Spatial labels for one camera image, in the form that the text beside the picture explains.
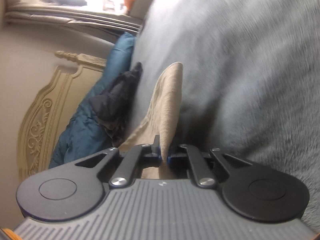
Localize cream carved headboard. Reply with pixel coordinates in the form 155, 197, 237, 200
17, 51, 107, 181

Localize beige khaki trousers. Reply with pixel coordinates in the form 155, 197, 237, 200
119, 62, 183, 179

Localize teal blue pillow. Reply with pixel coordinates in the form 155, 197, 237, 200
49, 33, 136, 168

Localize grey fleece bed blanket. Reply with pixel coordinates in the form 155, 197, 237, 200
126, 0, 319, 231

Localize dark grey jacket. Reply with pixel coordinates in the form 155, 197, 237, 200
89, 62, 143, 147

